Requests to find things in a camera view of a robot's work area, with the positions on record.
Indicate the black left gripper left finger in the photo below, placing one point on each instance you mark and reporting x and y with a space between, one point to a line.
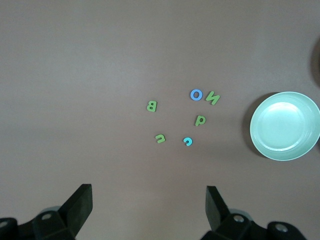
75 215

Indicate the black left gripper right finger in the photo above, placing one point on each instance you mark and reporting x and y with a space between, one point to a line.
220 215

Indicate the green letter d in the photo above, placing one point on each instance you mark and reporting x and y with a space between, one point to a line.
200 123

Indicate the green letter u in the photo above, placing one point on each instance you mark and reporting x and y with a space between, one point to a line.
160 140

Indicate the green letter N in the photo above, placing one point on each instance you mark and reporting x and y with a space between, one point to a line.
212 98

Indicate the green letter B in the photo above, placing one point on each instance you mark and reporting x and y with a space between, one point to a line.
151 109

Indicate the teal letter c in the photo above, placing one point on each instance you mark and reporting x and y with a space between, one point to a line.
188 139

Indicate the green plate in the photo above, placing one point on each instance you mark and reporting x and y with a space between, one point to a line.
282 125

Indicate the blue letter O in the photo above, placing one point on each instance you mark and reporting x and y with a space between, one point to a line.
192 95

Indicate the brown table cover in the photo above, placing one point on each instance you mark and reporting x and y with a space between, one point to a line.
100 75

